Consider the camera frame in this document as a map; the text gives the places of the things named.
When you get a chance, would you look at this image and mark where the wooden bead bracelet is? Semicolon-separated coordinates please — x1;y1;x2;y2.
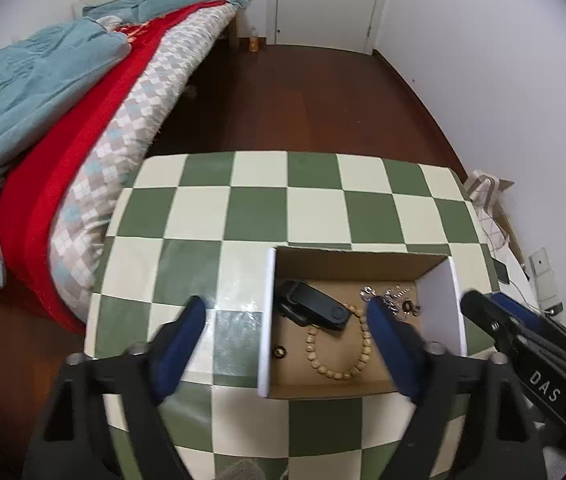
304;301;374;380

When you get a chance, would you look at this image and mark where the silver chain bracelet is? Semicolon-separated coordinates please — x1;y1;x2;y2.
360;284;422;322

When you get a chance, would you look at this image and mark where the black smart band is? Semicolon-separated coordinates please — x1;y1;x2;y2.
274;280;351;332

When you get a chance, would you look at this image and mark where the black charger plug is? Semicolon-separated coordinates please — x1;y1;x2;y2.
545;302;564;316

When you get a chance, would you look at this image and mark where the white patterned cloth pile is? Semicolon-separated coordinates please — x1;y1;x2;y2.
464;170;538;310

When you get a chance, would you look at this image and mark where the white cardboard box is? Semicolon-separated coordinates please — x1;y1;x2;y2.
257;247;468;400

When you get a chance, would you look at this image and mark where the checkered mattress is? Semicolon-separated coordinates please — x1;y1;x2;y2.
48;1;238;322

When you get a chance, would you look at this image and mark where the green white checkered tablecloth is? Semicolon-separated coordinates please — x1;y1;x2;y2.
85;152;498;479

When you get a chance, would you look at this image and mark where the red bed sheet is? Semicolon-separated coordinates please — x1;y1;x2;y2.
0;2;208;333

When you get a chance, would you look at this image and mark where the blue blanket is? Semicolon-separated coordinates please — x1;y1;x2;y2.
0;0;248;288

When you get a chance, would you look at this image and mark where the white door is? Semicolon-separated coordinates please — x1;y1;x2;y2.
266;0;386;54

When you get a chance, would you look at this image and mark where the orange bottle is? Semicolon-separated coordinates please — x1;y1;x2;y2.
248;28;260;53

